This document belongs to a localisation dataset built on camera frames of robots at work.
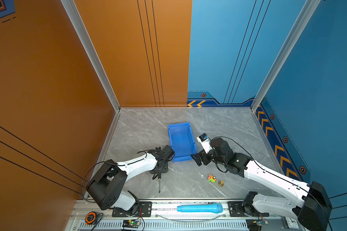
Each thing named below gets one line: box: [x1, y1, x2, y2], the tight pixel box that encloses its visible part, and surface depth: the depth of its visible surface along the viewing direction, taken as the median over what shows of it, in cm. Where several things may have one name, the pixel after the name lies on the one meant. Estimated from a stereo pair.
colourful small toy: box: [207, 173, 217, 184], surface depth 83 cm
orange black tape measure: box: [84, 211, 97, 225], surface depth 70 cm
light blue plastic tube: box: [176, 203, 224, 214], surface depth 73 cm
